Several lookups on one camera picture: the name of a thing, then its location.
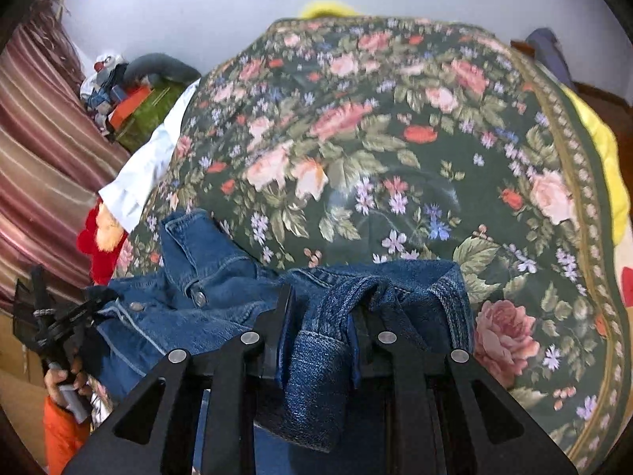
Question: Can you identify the blue denim jacket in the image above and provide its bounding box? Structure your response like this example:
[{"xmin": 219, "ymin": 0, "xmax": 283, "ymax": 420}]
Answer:
[{"xmin": 80, "ymin": 210, "xmax": 475, "ymax": 474}]

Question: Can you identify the white stuffed toy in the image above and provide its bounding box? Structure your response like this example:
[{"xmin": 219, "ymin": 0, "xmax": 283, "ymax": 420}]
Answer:
[{"xmin": 80, "ymin": 54, "xmax": 128, "ymax": 114}]

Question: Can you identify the orange left sleeve forearm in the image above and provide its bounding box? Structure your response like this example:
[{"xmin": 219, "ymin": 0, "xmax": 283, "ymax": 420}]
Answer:
[{"xmin": 43, "ymin": 397, "xmax": 91, "ymax": 475}]

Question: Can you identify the dark floral bedspread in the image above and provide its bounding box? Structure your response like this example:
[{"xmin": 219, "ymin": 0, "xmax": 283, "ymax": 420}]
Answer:
[{"xmin": 117, "ymin": 17, "xmax": 632, "ymax": 474}]

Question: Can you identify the red plush toy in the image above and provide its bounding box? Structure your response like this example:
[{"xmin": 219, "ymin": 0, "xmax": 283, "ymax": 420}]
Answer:
[{"xmin": 76, "ymin": 199, "xmax": 128, "ymax": 285}]

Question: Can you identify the striped maroon curtain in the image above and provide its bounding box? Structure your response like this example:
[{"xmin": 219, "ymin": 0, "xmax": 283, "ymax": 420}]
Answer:
[{"xmin": 1, "ymin": 0, "xmax": 128, "ymax": 312}]

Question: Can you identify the white folded shirt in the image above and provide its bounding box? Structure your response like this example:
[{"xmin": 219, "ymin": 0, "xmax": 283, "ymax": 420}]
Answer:
[{"xmin": 98, "ymin": 78, "xmax": 201, "ymax": 234}]

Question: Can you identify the left hand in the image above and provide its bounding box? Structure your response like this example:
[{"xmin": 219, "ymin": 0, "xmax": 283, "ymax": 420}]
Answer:
[{"xmin": 44, "ymin": 356, "xmax": 92, "ymax": 409}]

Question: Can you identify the wooden headboard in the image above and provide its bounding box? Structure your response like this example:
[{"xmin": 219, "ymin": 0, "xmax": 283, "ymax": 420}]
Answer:
[{"xmin": 510, "ymin": 38, "xmax": 633, "ymax": 149}]

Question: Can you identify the yellow blanket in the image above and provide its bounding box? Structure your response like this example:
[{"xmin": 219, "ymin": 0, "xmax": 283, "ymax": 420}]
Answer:
[{"xmin": 299, "ymin": 0, "xmax": 631, "ymax": 245}]

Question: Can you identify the beige plush blanket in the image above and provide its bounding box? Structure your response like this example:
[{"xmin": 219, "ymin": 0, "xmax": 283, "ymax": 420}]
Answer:
[{"xmin": 614, "ymin": 221, "xmax": 633, "ymax": 329}]

